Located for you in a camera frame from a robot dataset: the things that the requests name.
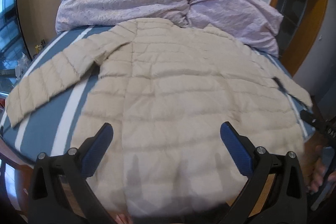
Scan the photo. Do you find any wooden bed frame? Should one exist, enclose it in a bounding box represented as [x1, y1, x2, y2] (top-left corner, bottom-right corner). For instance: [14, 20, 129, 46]
[0, 97, 36, 222]

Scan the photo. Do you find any dark window glass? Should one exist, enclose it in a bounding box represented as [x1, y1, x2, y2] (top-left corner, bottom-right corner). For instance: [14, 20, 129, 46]
[0, 0, 32, 97]

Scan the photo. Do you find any beige quilted puffer jacket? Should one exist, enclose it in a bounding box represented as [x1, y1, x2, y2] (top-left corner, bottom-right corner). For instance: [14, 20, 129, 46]
[6, 18, 312, 216]

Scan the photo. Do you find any person's right hand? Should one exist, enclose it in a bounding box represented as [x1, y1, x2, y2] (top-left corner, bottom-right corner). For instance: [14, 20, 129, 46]
[301, 132, 327, 193]

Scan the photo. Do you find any blue white striped bed sheet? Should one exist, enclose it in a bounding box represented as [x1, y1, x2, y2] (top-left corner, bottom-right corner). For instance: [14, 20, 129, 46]
[0, 25, 316, 164]

